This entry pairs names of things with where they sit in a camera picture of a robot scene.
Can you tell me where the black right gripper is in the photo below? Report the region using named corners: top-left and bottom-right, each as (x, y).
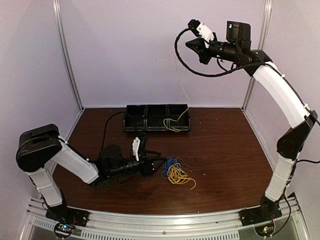
top-left (186, 37), bottom-right (240, 64)

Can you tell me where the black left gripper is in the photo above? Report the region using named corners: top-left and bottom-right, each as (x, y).
top-left (109, 149), bottom-right (167, 179)

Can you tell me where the blue cable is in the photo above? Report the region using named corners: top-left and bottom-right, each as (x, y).
top-left (159, 156), bottom-right (185, 180)

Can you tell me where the white cable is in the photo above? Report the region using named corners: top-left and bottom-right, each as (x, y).
top-left (153, 46), bottom-right (190, 101)

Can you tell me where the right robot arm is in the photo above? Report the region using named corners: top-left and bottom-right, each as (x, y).
top-left (185, 19), bottom-right (318, 221)

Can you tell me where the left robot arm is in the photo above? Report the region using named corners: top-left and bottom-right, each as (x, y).
top-left (16, 124), bottom-right (166, 222)

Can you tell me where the black three-compartment bin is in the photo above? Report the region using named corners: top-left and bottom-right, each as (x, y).
top-left (123, 104), bottom-right (191, 133)

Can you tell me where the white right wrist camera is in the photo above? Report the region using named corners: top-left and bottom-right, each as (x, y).
top-left (196, 22), bottom-right (215, 42)

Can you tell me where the black right camera cable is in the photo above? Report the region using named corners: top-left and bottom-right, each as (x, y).
top-left (174, 27), bottom-right (251, 78)

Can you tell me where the black camera cable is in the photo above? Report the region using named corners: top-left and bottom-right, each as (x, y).
top-left (174, 27), bottom-right (251, 78)
top-left (101, 111), bottom-right (128, 156)

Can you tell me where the black left camera cable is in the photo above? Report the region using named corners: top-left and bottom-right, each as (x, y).
top-left (101, 111), bottom-right (128, 156)

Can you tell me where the aluminium right corner post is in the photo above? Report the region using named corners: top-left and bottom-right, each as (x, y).
top-left (241, 0), bottom-right (273, 112)

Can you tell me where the aluminium corner post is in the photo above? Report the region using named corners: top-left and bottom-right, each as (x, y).
top-left (241, 0), bottom-right (273, 112)
top-left (52, 0), bottom-right (84, 112)

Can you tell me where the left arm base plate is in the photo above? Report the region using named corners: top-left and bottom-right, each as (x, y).
top-left (45, 207), bottom-right (89, 227)

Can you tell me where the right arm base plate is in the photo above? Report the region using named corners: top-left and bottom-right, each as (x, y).
top-left (238, 205), bottom-right (283, 226)

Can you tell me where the aluminium left corner post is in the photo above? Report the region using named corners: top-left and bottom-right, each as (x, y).
top-left (52, 0), bottom-right (84, 112)

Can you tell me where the aluminium front rail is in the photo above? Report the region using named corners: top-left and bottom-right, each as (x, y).
top-left (17, 196), bottom-right (311, 240)

